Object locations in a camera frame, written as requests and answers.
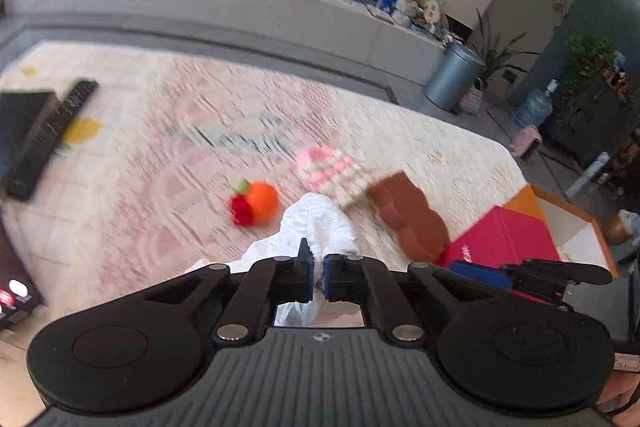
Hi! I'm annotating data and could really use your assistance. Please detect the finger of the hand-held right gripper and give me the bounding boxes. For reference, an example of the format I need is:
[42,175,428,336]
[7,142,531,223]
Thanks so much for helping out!
[449,258,615,308]

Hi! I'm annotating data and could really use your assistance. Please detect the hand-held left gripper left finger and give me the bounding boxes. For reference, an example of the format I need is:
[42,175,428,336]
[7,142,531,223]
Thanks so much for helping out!
[142,238,314,347]

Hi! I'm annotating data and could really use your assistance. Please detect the pink lace patterned tablecloth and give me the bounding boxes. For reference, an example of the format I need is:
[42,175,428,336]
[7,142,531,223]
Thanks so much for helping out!
[0,39,532,358]

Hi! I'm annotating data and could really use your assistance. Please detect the long leaf potted plant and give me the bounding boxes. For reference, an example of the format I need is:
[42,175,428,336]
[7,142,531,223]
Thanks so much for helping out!
[469,8,540,84]

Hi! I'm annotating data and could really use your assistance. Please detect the white marble television console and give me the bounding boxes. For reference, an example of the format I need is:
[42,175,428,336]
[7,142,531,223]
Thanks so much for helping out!
[2,0,447,88]

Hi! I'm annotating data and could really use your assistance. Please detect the woven pink handbag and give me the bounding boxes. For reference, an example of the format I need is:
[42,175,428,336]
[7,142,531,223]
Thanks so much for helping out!
[460,78,487,116]

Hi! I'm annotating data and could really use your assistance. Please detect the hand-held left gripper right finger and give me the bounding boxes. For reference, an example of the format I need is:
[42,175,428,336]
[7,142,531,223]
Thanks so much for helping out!
[324,253,506,345]

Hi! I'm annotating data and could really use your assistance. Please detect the orange fruit plush toy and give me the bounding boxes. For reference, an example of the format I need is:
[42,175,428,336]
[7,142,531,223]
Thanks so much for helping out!
[228,179,280,227]

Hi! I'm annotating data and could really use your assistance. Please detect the white spray bottle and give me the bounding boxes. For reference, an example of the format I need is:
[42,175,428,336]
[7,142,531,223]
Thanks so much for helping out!
[577,151,614,186]

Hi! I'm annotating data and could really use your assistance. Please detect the black remote control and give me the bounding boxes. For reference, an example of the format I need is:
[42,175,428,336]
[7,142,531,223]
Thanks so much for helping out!
[4,79,100,202]

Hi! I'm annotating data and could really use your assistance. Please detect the pink white cake plush toy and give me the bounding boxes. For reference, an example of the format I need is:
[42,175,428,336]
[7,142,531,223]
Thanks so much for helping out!
[294,146,374,208]

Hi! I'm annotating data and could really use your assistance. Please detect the black electronic box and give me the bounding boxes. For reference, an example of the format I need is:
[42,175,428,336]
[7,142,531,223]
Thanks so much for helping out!
[0,216,44,334]

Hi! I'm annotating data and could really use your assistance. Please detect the dark grey sideboard cabinet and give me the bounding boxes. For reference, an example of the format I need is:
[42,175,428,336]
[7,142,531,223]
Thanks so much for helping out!
[544,76,637,168]

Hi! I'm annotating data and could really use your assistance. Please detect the brown chocolate plush toy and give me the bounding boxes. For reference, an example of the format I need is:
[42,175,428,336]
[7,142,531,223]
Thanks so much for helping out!
[367,170,451,266]

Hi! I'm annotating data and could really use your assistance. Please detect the grey blue pedal trash can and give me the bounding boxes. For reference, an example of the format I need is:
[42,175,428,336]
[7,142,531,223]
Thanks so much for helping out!
[423,42,487,112]

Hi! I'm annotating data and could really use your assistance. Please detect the red lidded clear box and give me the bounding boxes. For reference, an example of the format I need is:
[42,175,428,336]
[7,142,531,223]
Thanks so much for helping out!
[434,205,562,280]

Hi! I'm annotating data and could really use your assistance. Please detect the blue water jug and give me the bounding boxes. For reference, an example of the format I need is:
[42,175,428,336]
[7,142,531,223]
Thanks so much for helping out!
[510,79,557,128]

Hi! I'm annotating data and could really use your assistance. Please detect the bushy green potted plant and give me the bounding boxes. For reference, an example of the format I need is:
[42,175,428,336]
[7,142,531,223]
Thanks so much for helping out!
[564,33,619,108]

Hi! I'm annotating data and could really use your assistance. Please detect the orange cardboard box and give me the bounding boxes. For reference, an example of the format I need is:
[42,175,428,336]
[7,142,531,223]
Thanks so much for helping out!
[502,184,622,279]

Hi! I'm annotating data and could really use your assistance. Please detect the white cloth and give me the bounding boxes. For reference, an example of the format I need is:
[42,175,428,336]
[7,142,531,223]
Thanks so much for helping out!
[184,192,362,329]

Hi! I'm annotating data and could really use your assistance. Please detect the black flat tablet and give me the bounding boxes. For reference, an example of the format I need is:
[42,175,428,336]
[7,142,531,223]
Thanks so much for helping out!
[0,91,57,180]

